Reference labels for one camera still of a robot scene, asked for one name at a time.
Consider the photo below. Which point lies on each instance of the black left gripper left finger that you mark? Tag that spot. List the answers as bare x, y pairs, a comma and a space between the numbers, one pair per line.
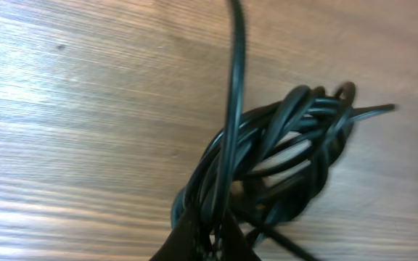
183, 242

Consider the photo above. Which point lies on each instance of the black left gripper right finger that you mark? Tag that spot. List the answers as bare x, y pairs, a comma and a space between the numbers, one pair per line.
233, 244

